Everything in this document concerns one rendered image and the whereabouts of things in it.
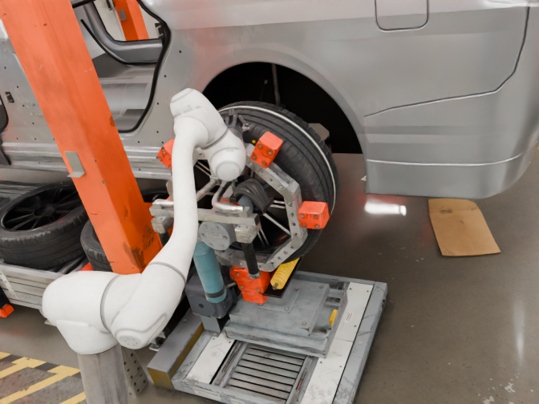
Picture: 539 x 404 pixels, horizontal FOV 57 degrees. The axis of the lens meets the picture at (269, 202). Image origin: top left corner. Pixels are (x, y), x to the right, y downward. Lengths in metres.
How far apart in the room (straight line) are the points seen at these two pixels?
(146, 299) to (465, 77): 1.23
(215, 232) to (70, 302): 0.71
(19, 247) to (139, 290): 2.00
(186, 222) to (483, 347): 1.60
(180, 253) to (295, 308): 1.21
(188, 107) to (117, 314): 0.59
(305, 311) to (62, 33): 1.49
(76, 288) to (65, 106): 0.82
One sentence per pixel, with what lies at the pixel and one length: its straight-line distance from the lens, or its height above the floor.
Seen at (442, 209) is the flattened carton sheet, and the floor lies 0.01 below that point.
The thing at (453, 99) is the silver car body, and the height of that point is 1.15.
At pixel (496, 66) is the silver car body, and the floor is 1.25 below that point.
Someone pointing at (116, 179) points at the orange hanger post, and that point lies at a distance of 1.98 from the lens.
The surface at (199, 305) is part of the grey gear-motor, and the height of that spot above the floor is 0.32.
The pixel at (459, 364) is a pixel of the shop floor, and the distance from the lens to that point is 2.40.
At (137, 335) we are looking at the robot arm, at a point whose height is 1.11.
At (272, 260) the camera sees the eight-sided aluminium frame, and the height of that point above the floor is 0.64.
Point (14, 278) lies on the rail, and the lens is 3.07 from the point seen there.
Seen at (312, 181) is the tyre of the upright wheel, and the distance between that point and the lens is 1.78.
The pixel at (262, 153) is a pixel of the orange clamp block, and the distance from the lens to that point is 1.68.
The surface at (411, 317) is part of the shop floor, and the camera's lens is 2.57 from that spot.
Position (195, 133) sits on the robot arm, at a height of 1.33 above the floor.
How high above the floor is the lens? 1.84
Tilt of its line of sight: 31 degrees down
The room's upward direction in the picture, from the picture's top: 12 degrees counter-clockwise
